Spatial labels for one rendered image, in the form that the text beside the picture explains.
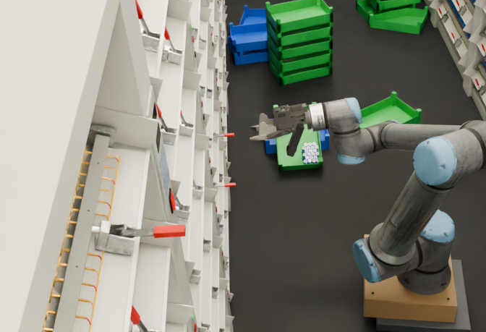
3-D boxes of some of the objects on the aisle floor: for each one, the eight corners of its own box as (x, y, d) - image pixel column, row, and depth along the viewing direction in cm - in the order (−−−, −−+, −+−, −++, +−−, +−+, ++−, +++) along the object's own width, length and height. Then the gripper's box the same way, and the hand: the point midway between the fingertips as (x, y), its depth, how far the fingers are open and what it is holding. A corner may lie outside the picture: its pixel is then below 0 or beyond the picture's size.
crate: (393, 103, 347) (394, 90, 342) (420, 123, 333) (421, 110, 328) (345, 125, 337) (346, 112, 332) (372, 146, 323) (372, 133, 318)
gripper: (305, 97, 235) (246, 108, 237) (308, 111, 218) (245, 123, 220) (309, 121, 237) (252, 131, 239) (312, 137, 221) (250, 147, 223)
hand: (252, 134), depth 231 cm, fingers open, 11 cm apart
